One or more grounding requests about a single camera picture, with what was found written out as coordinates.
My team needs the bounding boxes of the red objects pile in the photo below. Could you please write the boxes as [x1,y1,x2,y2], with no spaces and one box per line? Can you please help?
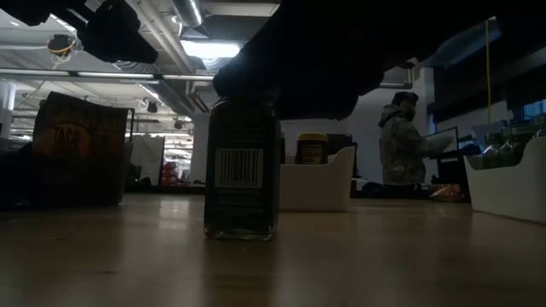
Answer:
[160,160,181,186]

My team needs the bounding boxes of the person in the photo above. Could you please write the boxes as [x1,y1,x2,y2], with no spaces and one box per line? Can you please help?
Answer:
[378,90,454,187]

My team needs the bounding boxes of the white plastic bin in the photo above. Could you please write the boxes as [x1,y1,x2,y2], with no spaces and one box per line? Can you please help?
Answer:
[463,136,546,225]
[279,146,357,213]

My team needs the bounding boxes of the green lid spice jar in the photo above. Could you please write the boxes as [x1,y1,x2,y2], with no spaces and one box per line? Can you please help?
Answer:
[531,113,546,142]
[484,131,511,170]
[203,96,282,241]
[505,121,534,167]

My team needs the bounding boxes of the black monitor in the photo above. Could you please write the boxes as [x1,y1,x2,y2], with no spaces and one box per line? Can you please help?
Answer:
[327,134,356,150]

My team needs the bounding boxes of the grey ceiling pipe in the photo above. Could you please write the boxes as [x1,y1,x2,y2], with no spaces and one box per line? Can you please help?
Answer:
[0,67,217,84]

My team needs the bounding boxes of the dark transparent plastic bin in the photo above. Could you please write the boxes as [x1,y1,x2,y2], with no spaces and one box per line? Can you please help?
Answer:
[0,91,136,210]

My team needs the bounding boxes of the ceiling light panel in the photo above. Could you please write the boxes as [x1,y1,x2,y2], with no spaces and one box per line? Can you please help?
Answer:
[181,40,242,60]

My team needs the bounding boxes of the yellow lid spice jar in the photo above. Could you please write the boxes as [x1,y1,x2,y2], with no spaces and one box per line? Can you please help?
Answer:
[295,132,329,166]

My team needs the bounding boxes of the silver ventilation duct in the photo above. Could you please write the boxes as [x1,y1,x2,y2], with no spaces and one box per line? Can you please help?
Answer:
[171,0,205,29]

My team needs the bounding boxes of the yellow hanging cable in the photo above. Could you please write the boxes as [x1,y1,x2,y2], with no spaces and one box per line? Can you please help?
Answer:
[485,19,492,125]

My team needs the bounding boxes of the white board panel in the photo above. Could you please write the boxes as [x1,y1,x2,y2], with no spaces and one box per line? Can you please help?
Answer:
[130,135,166,187]

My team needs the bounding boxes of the taco seasoning packet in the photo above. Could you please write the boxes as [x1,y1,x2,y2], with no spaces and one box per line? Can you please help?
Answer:
[32,91,129,206]
[427,182,466,203]

